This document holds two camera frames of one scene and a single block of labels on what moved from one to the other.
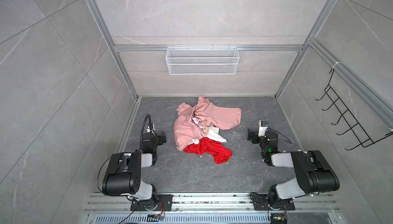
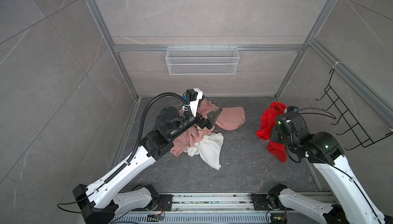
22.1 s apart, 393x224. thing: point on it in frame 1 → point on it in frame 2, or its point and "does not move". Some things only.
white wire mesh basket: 202,60 does not move
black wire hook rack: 362,138 does not move
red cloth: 206,146 → 268,119
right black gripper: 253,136 → 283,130
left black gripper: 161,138 → 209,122
